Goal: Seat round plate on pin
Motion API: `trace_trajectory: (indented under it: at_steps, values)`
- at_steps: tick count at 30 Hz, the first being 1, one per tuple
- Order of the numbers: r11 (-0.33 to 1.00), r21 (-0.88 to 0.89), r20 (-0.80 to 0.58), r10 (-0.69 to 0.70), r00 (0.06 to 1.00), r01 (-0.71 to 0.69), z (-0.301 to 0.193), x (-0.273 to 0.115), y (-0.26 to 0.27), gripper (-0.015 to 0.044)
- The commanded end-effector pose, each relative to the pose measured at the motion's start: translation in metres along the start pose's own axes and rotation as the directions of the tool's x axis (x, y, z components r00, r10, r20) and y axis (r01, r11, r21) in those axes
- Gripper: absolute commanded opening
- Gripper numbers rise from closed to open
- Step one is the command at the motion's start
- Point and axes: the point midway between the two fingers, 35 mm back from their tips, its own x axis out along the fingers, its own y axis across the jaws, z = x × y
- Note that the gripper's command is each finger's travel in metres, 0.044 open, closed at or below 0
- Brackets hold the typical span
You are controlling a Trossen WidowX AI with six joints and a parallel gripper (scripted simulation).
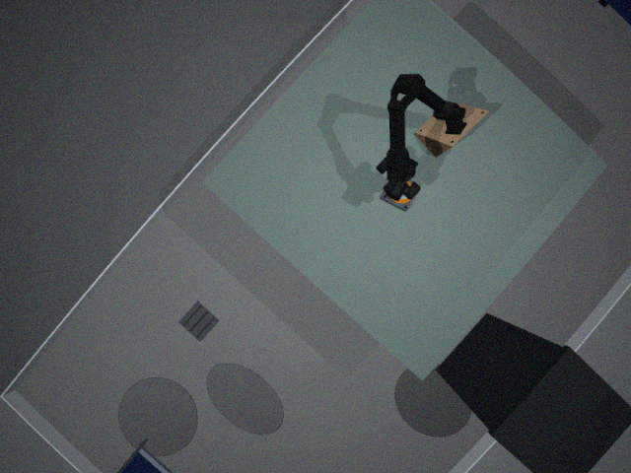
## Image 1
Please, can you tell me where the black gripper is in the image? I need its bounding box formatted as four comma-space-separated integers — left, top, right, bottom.
377, 158, 421, 199

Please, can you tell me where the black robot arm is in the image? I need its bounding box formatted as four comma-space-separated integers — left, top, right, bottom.
384, 74, 467, 201

